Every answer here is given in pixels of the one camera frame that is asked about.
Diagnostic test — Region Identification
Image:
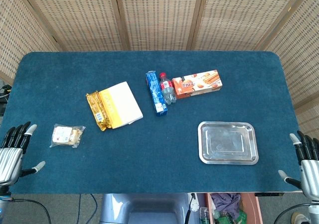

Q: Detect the blue cardboard box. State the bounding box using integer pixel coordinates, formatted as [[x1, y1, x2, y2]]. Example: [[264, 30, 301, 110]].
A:
[[145, 71, 168, 117]]

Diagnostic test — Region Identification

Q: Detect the black right hand cable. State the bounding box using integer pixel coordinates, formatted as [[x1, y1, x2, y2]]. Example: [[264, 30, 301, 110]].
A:
[[273, 203, 312, 224]]

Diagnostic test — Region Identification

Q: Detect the water bottle with red label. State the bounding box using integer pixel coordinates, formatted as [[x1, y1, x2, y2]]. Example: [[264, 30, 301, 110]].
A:
[[159, 72, 177, 106]]

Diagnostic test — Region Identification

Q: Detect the black equipment with cables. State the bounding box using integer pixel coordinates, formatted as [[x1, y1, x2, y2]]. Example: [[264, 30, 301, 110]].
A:
[[0, 84, 12, 117]]

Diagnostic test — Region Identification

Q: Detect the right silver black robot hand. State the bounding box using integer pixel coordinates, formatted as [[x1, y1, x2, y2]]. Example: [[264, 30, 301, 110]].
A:
[[278, 130, 319, 201]]

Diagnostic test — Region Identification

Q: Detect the purple cloth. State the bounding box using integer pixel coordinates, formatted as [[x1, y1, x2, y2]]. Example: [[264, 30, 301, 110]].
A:
[[211, 193, 241, 212]]

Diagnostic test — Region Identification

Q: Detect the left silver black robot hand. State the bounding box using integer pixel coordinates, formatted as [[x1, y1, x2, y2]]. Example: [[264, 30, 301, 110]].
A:
[[0, 121, 46, 187]]

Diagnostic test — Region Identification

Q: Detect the pink storage box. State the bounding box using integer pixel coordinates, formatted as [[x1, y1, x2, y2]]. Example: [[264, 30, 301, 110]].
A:
[[204, 193, 262, 224]]

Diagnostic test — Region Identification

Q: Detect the green plastic bag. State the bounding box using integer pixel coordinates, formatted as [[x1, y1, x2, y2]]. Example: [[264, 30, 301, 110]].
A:
[[214, 210, 248, 224]]

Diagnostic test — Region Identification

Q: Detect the black left hand cable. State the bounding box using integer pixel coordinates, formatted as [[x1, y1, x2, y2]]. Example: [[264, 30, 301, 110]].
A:
[[9, 198, 52, 224]]

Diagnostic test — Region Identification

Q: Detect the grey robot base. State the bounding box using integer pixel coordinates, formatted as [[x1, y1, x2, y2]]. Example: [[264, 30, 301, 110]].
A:
[[99, 193, 191, 224]]

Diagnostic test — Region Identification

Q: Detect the orange biscuit box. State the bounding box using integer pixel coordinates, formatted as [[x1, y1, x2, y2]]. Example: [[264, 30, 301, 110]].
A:
[[171, 69, 223, 100]]

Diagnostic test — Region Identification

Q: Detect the woven bamboo folding screen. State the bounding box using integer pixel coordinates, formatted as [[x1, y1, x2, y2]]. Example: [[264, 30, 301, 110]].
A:
[[0, 0, 319, 135]]

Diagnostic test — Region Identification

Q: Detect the beige tape roll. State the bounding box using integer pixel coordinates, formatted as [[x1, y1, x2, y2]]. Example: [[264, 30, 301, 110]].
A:
[[290, 211, 310, 224]]

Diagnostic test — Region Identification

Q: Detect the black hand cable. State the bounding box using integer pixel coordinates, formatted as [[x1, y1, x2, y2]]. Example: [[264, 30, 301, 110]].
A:
[[273, 203, 312, 224], [9, 198, 52, 224]]

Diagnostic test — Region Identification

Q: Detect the yellow and white notepad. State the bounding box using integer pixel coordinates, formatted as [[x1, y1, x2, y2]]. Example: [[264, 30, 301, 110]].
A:
[[99, 81, 144, 130]]

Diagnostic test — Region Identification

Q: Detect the white oval tag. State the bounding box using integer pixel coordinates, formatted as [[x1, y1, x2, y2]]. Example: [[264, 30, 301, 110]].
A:
[[188, 193, 200, 214]]

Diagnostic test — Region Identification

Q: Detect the blue cable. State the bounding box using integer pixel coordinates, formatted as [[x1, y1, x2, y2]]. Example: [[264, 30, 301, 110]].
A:
[[89, 193, 98, 217]]

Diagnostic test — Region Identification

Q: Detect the gold foil snack package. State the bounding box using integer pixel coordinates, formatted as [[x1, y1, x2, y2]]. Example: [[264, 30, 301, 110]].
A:
[[86, 91, 113, 132]]

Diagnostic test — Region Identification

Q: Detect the clear bottle with green label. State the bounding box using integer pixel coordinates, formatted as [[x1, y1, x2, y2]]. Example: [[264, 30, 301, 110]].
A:
[[199, 207, 212, 224]]

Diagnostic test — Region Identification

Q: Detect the clear bag of pastry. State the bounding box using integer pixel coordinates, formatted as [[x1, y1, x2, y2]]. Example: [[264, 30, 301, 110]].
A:
[[49, 124, 87, 149]]

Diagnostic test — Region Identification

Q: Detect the rectangular metal tray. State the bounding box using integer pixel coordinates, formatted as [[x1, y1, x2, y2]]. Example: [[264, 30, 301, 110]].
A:
[[197, 120, 259, 165]]

